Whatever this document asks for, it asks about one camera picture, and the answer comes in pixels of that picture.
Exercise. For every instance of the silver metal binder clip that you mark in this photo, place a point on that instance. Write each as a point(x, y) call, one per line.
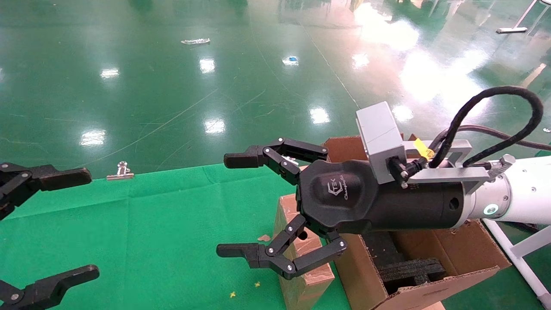
point(120, 172)

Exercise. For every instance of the green table cloth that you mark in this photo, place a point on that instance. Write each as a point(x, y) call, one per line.
point(150, 237)

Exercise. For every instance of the black foam insert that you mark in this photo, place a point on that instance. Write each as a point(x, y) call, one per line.
point(413, 273)

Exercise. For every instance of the small taped cardboard box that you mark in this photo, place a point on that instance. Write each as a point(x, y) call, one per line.
point(303, 288)

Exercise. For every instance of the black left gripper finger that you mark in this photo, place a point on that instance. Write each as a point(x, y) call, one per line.
point(64, 177)
point(51, 286)

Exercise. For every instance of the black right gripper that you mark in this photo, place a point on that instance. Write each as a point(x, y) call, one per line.
point(344, 202)

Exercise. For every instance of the silver foil floor litter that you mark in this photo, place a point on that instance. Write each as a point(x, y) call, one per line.
point(196, 41)

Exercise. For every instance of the large open cardboard carton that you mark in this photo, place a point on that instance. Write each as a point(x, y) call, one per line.
point(361, 275)

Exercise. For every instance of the white tube frame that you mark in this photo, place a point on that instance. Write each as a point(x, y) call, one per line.
point(518, 261)

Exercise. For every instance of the brown cardboard scrap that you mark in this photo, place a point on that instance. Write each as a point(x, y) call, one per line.
point(263, 237)

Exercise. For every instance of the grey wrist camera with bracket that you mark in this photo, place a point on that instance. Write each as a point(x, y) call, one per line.
point(381, 137)

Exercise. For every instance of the white table leg foot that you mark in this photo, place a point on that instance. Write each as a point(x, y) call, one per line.
point(511, 30)

